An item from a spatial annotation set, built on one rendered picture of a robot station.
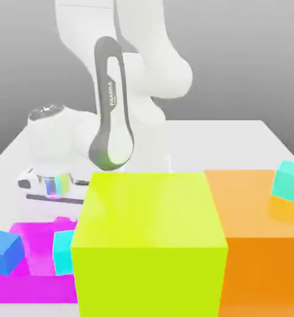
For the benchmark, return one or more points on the small magenta cube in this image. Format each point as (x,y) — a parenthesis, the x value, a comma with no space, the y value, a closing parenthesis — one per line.
(62,219)

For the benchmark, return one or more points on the small blue cube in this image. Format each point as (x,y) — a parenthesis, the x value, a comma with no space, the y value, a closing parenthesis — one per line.
(4,255)

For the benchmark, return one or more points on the small turquoise cube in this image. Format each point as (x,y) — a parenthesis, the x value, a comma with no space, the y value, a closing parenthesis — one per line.
(289,182)

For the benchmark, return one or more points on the large yellow-green box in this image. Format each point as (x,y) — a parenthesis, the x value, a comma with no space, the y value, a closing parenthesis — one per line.
(149,260)

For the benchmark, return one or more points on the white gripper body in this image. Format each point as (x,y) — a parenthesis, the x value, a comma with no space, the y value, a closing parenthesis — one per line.
(50,209)

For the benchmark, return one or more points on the small cyan cube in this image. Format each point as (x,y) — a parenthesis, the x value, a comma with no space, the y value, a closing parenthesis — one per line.
(63,252)

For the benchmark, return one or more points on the large orange box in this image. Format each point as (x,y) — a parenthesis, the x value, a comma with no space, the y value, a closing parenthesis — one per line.
(260,272)

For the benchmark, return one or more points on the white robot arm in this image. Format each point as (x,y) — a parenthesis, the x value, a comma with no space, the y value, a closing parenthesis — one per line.
(146,74)

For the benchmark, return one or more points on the large magenta box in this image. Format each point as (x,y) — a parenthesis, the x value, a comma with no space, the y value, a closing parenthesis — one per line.
(32,288)

